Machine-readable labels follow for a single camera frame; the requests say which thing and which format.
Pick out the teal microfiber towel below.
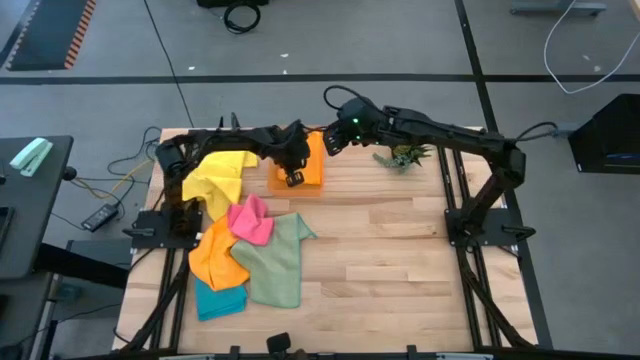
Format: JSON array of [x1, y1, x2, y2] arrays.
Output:
[[193, 275, 249, 322]]

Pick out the black floor cables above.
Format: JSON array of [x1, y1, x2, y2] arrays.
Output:
[[49, 125, 164, 231]]

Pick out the thin black floor cable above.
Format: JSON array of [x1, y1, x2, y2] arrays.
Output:
[[143, 0, 195, 127]]

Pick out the white floor cable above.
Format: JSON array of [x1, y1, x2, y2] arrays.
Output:
[[543, 0, 640, 95]]

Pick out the black mat with orange edge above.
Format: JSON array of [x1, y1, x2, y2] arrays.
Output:
[[3, 0, 97, 71]]

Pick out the pink microfiber towel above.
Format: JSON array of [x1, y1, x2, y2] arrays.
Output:
[[227, 193, 275, 247]]

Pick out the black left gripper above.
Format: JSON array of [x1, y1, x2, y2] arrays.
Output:
[[267, 119, 312, 189]]

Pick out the orange microfiber towel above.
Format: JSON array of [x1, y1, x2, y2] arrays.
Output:
[[276, 130, 325, 187], [188, 214, 251, 293]]

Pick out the black coiled floor cable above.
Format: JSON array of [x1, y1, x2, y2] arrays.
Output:
[[222, 2, 262, 35]]

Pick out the black equipment case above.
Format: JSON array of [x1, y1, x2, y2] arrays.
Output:
[[568, 93, 640, 175]]

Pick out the small potted succulent plant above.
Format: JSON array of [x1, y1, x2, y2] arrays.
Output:
[[372, 143, 434, 174]]

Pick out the mint green stapler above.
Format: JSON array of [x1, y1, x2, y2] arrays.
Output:
[[8, 137, 55, 178]]

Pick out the black side desk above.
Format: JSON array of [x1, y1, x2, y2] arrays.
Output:
[[0, 134, 75, 280]]

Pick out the small black device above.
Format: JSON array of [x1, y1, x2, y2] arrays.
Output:
[[266, 332, 293, 357]]

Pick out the orange plastic bin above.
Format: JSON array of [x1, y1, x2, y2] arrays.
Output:
[[266, 127, 326, 198]]

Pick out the green microfiber towel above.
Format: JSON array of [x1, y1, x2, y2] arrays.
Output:
[[229, 212, 319, 310]]

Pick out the grey equipment base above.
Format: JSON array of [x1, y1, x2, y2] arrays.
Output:
[[509, 0, 609, 16]]

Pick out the black power adapter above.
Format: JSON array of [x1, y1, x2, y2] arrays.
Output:
[[80, 203, 120, 233]]

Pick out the yellow microfiber towel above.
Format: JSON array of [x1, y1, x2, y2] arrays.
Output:
[[181, 149, 260, 223]]

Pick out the black desk base beam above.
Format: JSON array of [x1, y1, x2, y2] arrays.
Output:
[[32, 238, 132, 291]]

